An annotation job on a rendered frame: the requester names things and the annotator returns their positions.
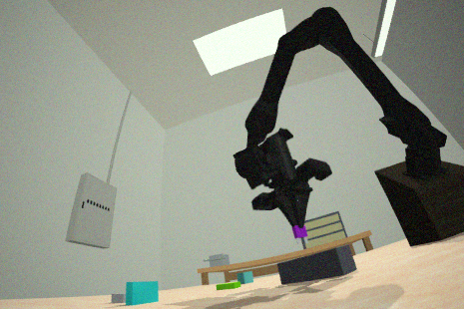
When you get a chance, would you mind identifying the green flat bar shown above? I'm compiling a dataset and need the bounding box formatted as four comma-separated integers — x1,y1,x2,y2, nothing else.
216,281,241,290

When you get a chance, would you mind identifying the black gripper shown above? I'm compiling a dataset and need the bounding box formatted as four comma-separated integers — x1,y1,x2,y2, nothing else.
252,153,332,228

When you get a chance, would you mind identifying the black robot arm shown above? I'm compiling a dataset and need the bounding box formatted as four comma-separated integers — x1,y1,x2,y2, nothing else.
233,7,449,190

